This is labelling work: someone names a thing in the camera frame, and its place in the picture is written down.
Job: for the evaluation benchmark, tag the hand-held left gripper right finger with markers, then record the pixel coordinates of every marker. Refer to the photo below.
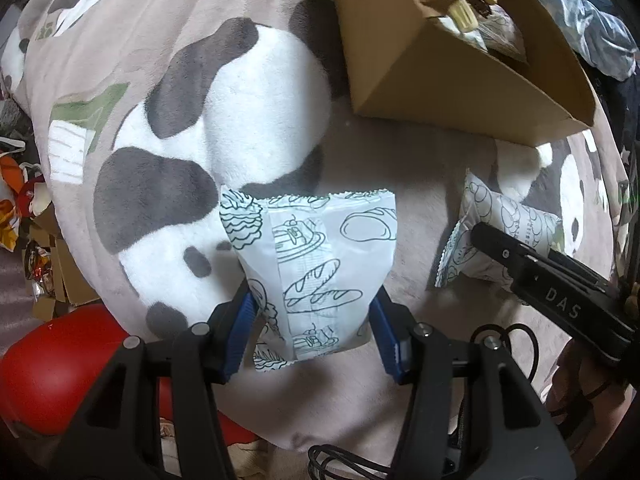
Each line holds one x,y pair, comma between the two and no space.
386,342

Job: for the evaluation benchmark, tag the cream hair clip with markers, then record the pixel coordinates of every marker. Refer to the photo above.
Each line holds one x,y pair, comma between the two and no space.
462,12

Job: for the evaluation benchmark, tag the red plastic object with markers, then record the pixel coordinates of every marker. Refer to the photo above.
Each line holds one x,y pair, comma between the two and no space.
60,350

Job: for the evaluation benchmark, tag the white bread-print snack packet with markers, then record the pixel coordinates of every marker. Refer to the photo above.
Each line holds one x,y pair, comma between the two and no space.
500,35
505,210
320,270

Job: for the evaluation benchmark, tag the panda print blanket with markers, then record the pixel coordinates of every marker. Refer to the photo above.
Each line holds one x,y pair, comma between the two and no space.
425,165

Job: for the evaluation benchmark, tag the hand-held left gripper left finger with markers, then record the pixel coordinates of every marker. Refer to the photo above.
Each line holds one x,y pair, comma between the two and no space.
239,332

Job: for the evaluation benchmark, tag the brown cardboard box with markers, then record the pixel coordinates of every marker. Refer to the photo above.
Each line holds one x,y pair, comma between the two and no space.
450,75

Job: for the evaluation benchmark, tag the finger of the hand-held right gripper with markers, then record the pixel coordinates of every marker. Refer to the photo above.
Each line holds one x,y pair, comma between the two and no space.
497,252

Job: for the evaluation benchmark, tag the orange and white plastic bag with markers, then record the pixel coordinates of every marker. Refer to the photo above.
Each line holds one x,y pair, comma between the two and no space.
10,210

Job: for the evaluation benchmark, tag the person's right forearm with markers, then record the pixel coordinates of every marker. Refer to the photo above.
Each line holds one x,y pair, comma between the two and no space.
580,410

